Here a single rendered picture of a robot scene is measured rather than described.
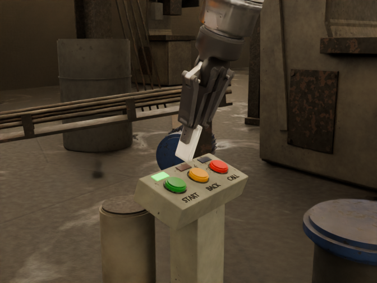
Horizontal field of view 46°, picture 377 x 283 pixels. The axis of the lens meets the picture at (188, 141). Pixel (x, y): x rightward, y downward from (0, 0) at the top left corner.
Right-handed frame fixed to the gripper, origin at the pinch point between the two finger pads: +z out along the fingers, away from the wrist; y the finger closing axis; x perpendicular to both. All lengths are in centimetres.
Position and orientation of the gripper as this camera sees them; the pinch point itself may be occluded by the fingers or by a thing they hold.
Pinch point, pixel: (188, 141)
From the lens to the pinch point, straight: 78.4
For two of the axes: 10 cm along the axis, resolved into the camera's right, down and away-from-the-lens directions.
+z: -2.8, 8.7, 4.1
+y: -5.9, 1.9, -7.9
